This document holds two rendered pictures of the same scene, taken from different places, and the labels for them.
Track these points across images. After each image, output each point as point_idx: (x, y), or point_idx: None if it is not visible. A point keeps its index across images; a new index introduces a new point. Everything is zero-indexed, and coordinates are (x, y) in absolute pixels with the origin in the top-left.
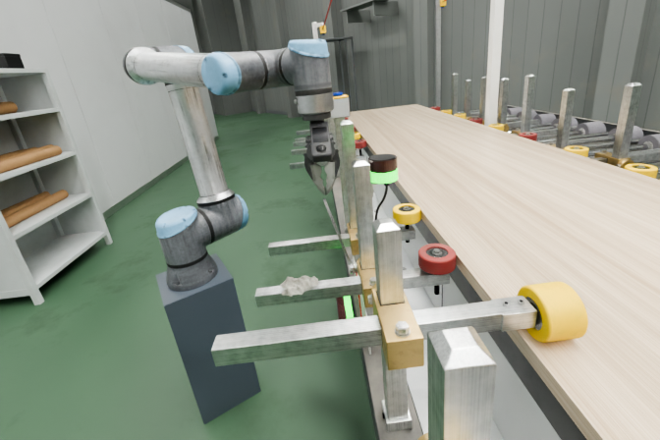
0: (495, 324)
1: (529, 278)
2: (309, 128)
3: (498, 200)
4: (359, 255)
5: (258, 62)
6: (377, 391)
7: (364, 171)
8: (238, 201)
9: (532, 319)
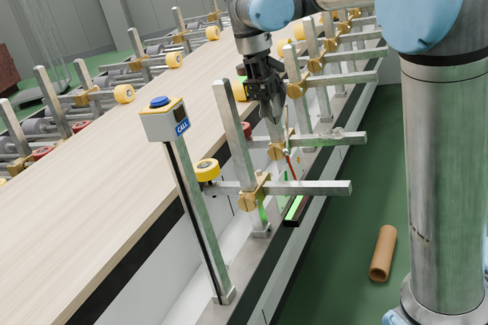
0: None
1: (218, 115)
2: (270, 56)
3: (133, 166)
4: (281, 133)
5: None
6: (312, 157)
7: None
8: (397, 307)
9: None
